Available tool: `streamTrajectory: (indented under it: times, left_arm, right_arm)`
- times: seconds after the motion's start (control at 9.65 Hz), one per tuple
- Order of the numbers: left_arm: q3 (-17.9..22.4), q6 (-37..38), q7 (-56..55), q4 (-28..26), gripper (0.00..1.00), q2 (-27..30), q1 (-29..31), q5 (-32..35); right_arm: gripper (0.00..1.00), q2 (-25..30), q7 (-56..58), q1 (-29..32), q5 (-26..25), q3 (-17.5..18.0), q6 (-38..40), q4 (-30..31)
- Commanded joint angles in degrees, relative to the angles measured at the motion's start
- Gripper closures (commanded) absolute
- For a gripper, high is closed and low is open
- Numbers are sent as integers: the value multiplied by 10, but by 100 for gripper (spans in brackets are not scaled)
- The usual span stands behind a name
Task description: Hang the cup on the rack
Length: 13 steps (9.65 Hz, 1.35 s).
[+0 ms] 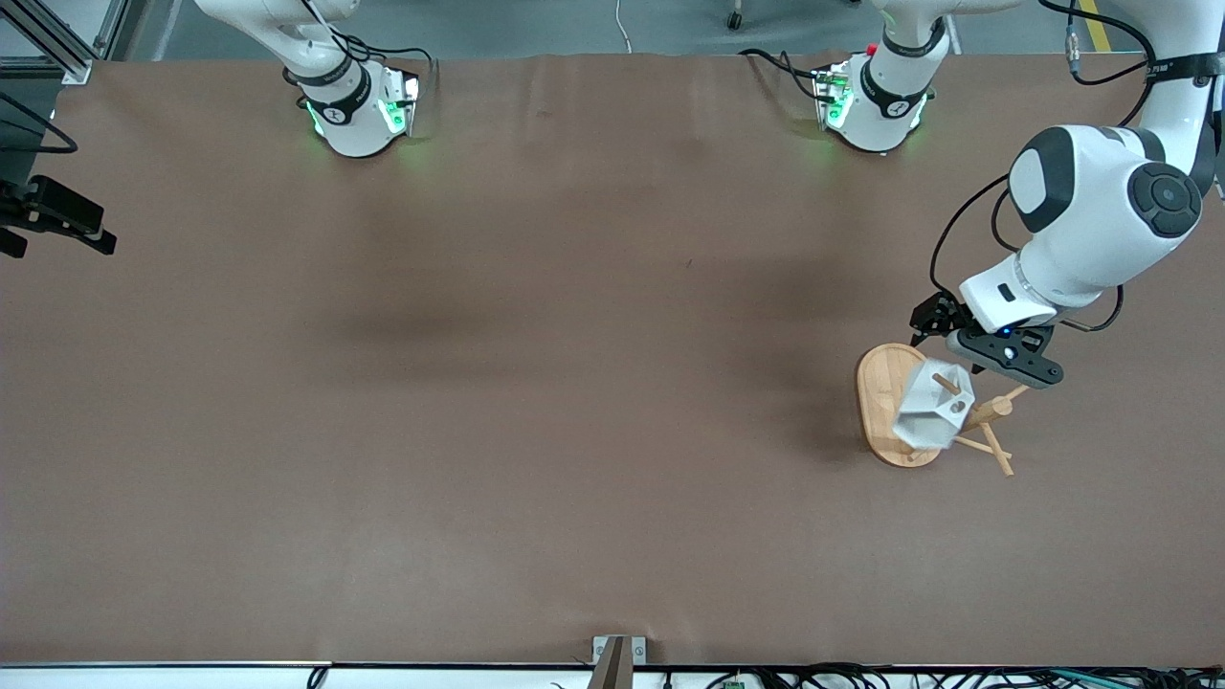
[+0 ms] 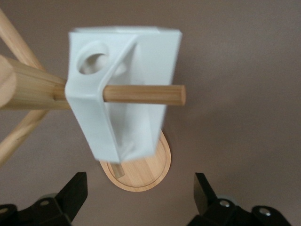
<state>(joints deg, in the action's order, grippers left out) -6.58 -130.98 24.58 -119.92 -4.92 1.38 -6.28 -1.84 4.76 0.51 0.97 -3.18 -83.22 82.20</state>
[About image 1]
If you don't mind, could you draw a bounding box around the white faceted cup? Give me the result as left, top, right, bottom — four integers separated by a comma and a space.
893, 356, 977, 451

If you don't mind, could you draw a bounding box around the wooden cup rack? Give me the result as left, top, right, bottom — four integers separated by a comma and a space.
856, 343, 1035, 478

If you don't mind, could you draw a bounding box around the brown table cover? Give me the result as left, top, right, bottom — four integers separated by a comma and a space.
0, 53, 1225, 668

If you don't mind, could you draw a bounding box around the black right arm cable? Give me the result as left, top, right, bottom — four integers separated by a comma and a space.
0, 91, 78, 155

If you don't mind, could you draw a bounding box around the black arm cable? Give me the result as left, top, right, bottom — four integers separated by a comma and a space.
930, 175, 1125, 334
0, 91, 78, 155

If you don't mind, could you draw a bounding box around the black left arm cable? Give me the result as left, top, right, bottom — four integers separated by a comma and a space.
930, 175, 1125, 334

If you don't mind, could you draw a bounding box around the aluminium frame profile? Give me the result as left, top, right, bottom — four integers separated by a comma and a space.
0, 0, 154, 85

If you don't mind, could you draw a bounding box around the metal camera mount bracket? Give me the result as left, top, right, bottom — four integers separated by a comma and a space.
591, 635, 648, 689

